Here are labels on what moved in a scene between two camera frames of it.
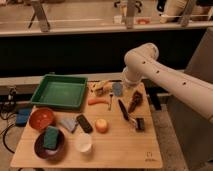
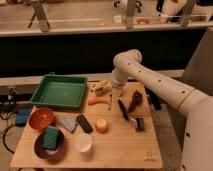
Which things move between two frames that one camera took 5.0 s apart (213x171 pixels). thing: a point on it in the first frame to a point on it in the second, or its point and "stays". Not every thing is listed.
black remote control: (84, 123) stays
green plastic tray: (59, 91) stays
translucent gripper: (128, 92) to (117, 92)
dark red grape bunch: (136, 101) stays
